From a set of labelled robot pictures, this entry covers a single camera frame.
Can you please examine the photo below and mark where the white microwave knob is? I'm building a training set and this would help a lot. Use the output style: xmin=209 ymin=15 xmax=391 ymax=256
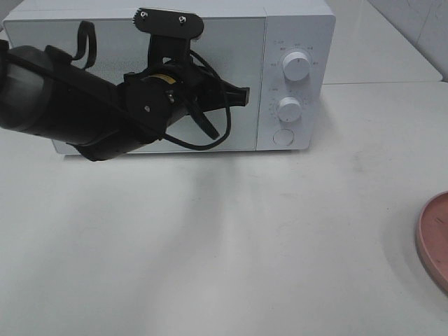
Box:
xmin=276 ymin=97 xmax=302 ymax=123
xmin=282 ymin=50 xmax=311 ymax=81

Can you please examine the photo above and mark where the white microwave oven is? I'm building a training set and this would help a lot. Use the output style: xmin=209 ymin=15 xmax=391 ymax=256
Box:
xmin=2 ymin=1 xmax=336 ymax=151

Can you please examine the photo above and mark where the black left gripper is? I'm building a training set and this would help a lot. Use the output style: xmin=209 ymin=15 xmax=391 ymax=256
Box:
xmin=122 ymin=60 xmax=250 ymax=114

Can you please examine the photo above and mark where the white microwave door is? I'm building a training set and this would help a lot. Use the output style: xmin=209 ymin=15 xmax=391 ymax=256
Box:
xmin=4 ymin=18 xmax=265 ymax=151

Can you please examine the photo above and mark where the pink round plate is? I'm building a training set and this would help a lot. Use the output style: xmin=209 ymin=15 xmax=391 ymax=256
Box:
xmin=415 ymin=191 xmax=447 ymax=294

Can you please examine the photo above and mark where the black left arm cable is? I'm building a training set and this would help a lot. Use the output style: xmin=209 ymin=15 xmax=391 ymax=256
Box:
xmin=160 ymin=48 xmax=232 ymax=152

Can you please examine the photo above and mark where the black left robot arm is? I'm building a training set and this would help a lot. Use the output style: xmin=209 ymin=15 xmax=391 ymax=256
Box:
xmin=1 ymin=41 xmax=250 ymax=161

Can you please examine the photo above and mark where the round white door button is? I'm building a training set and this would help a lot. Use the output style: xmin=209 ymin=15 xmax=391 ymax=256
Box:
xmin=272 ymin=129 xmax=295 ymax=146

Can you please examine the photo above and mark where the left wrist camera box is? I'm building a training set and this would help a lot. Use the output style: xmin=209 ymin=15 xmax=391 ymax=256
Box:
xmin=132 ymin=8 xmax=204 ymax=67

